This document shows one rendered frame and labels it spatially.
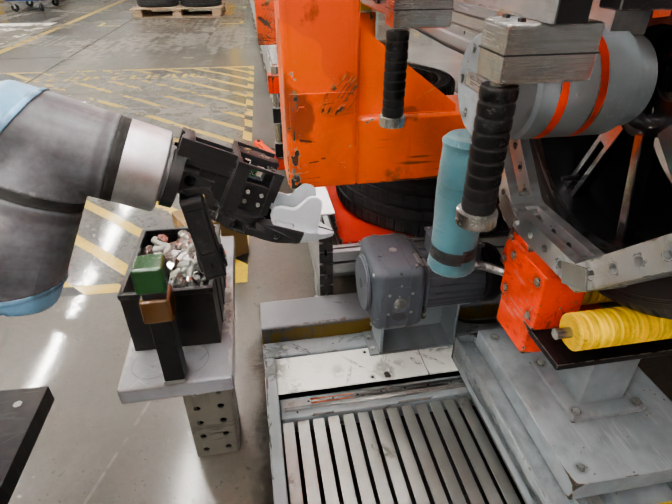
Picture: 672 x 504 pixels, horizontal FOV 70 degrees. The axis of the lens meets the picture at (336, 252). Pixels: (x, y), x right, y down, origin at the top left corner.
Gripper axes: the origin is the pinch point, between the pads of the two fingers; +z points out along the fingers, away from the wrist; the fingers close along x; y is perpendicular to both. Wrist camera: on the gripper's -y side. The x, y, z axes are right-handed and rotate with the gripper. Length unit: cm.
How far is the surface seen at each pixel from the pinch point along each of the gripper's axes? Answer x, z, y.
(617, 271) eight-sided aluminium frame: -12.9, 33.2, 12.1
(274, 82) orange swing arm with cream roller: 171, 25, -11
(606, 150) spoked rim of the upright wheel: 6.7, 41.0, 24.1
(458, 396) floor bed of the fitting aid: 19, 62, -41
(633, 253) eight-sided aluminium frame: -14.2, 31.6, 15.2
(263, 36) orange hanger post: 241, 26, -1
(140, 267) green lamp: 2.9, -19.5, -12.5
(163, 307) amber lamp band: 2.1, -15.3, -17.3
